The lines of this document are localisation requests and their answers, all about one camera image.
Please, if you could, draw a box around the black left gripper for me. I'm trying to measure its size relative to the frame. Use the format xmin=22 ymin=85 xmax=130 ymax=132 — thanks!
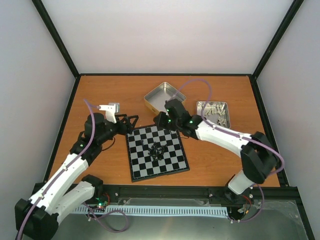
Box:
xmin=98 ymin=114 xmax=139 ymax=144

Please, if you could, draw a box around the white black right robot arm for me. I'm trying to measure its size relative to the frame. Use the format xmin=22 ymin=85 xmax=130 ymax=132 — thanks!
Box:
xmin=125 ymin=99 xmax=281 ymax=195

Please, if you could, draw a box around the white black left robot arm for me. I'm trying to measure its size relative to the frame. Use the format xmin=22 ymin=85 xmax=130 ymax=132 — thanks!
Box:
xmin=14 ymin=112 xmax=139 ymax=240

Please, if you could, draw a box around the black chess pieces pile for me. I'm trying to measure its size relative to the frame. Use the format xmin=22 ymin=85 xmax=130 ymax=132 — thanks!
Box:
xmin=148 ymin=142 xmax=168 ymax=162

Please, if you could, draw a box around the black white chess board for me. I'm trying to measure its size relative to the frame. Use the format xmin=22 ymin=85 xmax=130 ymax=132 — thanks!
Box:
xmin=125 ymin=125 xmax=190 ymax=183

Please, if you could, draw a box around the white chess pieces pile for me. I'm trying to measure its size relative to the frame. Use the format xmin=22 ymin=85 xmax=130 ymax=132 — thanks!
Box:
xmin=204 ymin=104 xmax=227 ymax=127

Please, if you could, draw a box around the gold square tin box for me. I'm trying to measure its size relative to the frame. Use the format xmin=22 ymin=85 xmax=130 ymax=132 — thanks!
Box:
xmin=144 ymin=82 xmax=187 ymax=115

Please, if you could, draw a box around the white patterned tin lid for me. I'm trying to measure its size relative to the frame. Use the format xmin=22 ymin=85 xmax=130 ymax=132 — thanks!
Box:
xmin=196 ymin=101 xmax=231 ymax=129

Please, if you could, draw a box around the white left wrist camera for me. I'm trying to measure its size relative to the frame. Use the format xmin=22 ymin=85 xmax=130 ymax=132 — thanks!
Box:
xmin=98 ymin=102 xmax=120 ymax=124

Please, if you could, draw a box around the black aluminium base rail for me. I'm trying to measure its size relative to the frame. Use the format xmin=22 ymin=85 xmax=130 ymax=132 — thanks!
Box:
xmin=98 ymin=184 xmax=300 ymax=207

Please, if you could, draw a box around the black front left frame post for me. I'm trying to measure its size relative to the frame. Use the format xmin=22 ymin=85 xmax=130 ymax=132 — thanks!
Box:
xmin=31 ymin=0 xmax=80 ymax=78

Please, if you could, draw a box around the light blue cable duct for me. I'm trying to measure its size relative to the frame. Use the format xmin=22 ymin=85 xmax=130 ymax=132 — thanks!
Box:
xmin=72 ymin=205 xmax=229 ymax=218

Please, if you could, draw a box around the black enclosure frame post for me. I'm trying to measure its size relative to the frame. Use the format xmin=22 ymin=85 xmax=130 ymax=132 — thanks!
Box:
xmin=252 ymin=0 xmax=304 ymax=80

